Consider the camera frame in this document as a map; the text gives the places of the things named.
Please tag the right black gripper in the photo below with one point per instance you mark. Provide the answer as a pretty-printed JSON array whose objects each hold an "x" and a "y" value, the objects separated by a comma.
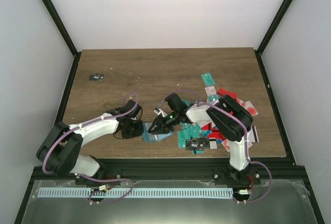
[{"x": 162, "y": 126}]

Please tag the light blue slotted cable duct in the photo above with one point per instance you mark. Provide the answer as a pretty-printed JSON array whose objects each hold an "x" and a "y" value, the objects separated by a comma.
[{"x": 157, "y": 193}]

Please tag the teal card top right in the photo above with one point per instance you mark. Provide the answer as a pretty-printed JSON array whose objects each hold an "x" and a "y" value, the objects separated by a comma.
[{"x": 208, "y": 79}]

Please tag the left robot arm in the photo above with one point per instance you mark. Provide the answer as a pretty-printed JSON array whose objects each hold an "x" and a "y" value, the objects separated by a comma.
[{"x": 60, "y": 151}]

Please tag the black aluminium frame rail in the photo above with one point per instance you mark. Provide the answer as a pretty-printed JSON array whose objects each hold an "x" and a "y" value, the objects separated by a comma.
[{"x": 193, "y": 168}]

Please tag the blue leather card holder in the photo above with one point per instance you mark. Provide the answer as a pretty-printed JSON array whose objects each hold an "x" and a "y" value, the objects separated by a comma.
[{"x": 150, "y": 138}]

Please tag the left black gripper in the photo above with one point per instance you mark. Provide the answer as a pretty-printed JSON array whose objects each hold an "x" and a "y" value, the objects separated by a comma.
[{"x": 138, "y": 133}]

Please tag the black VIP card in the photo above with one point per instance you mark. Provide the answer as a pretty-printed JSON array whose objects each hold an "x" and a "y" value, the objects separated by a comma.
[{"x": 197, "y": 144}]

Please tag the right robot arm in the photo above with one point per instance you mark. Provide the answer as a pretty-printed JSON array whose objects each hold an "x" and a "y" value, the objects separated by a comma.
[{"x": 226, "y": 114}]

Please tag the small black card far left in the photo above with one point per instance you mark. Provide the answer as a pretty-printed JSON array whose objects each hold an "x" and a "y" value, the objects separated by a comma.
[{"x": 96, "y": 77}]

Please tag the white card with red pattern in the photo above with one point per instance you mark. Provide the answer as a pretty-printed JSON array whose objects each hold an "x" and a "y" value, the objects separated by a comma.
[{"x": 210, "y": 90}]

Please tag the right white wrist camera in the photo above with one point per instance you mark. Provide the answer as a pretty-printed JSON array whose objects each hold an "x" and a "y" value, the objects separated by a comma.
[{"x": 159, "y": 111}]

